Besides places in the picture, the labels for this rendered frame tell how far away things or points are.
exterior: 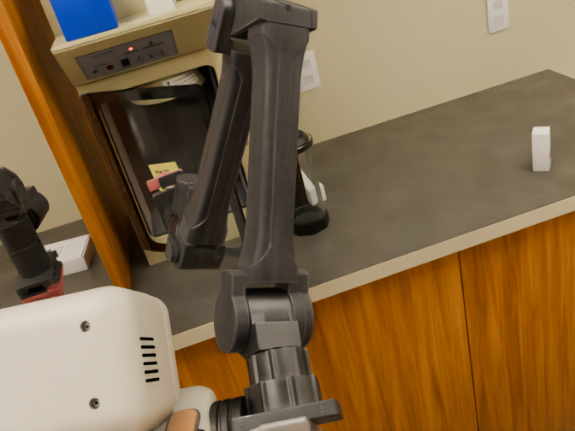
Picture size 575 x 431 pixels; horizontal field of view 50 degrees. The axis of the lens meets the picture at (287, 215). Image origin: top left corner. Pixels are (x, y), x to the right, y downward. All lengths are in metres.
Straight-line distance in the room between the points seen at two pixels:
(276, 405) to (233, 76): 0.42
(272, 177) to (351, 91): 1.25
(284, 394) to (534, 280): 1.02
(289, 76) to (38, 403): 0.44
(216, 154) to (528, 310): 1.00
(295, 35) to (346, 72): 1.19
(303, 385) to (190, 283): 0.78
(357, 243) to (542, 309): 0.52
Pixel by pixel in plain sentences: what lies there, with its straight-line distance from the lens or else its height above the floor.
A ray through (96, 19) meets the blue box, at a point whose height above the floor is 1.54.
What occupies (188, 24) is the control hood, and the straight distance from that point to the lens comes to 1.27.
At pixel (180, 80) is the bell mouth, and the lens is 1.42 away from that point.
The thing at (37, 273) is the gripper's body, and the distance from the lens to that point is 1.15.
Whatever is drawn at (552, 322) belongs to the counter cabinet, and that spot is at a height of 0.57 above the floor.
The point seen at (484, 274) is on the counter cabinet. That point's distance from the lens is 1.51.
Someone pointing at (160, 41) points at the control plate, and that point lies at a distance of 1.29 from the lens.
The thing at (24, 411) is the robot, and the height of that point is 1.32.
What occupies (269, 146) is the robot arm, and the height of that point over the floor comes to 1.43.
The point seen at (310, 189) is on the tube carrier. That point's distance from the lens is 1.42.
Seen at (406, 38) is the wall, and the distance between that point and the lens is 1.98.
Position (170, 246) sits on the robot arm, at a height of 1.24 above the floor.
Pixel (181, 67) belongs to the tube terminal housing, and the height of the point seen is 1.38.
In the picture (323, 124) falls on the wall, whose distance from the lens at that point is 1.95.
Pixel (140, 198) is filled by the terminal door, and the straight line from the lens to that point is 1.42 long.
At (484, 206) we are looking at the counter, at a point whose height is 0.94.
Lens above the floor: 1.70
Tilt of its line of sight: 29 degrees down
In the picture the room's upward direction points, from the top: 15 degrees counter-clockwise
